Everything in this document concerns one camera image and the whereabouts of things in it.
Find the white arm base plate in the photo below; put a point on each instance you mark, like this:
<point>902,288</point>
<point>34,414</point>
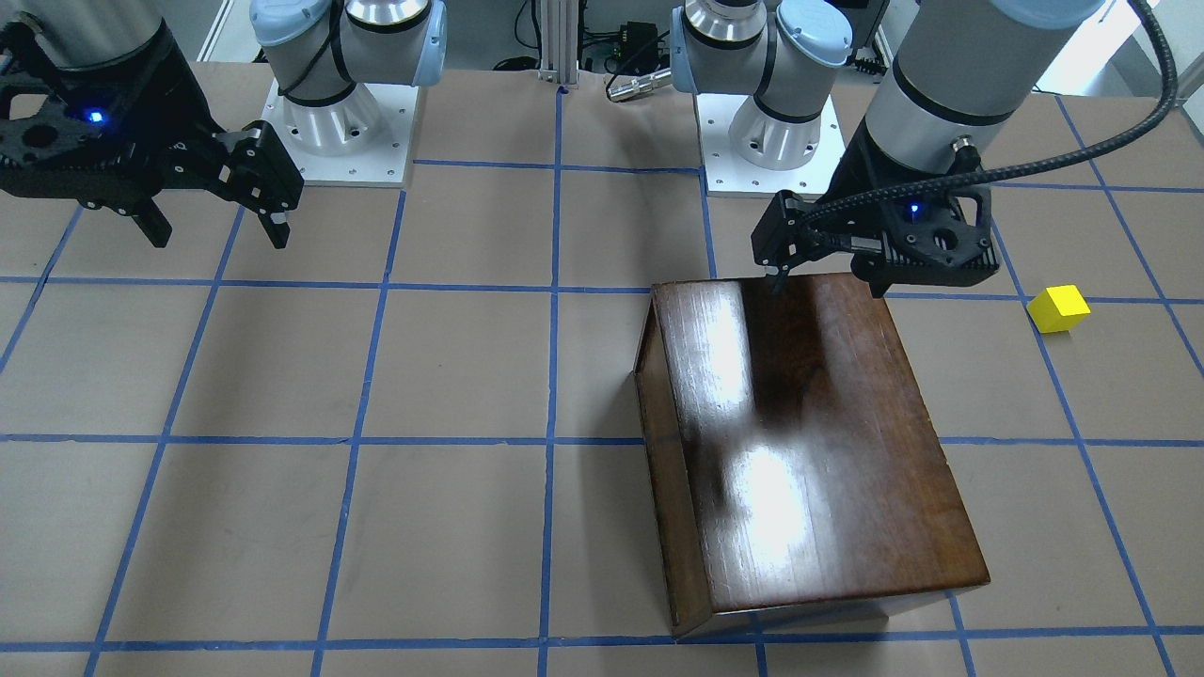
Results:
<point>750,155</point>
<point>364,141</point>

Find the aluminium frame post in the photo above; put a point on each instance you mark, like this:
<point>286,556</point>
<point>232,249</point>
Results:
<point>559,42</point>

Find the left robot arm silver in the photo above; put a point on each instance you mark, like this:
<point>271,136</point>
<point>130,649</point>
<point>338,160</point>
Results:
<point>960,72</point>

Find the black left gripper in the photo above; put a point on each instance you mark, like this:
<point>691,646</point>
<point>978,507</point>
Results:
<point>854,177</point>

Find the yellow cube block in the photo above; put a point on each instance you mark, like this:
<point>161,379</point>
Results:
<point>1057,309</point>

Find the dark brown wooden drawer cabinet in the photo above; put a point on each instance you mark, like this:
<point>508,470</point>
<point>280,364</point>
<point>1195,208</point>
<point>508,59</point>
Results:
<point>796,474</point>

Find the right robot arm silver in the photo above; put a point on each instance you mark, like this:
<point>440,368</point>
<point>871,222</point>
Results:
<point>318,50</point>

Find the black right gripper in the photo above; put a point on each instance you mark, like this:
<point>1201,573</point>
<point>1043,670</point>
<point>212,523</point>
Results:
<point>172,102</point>

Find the silver cylindrical connector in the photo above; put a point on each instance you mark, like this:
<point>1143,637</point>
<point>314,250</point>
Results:
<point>639,86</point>

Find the black power adapter box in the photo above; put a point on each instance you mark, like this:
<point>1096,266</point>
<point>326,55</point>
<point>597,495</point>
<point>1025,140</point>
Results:
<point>631,38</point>

